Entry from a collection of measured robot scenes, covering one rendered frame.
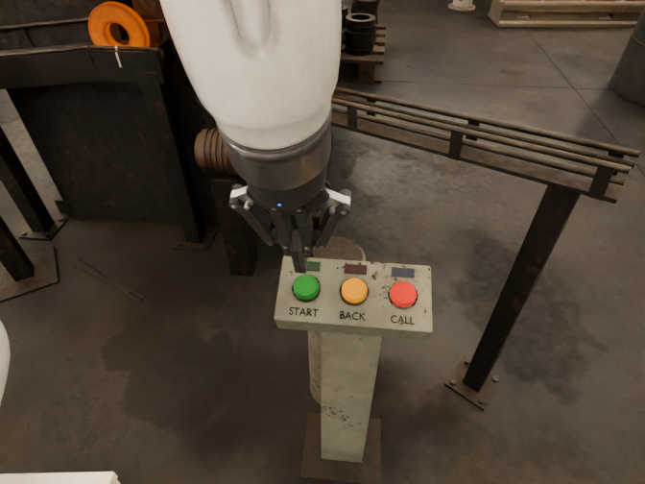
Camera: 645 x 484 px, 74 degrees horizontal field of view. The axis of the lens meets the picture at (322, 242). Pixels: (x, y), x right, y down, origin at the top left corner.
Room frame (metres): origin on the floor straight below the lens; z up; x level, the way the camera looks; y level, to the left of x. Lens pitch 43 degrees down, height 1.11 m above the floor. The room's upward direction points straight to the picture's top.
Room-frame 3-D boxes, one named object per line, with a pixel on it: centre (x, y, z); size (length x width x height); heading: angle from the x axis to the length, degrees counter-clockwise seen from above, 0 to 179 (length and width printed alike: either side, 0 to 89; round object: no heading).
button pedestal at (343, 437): (0.43, -0.05, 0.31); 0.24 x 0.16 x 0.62; 84
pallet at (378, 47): (3.17, 0.16, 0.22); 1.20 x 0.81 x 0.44; 82
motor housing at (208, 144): (1.07, 0.24, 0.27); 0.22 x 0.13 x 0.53; 84
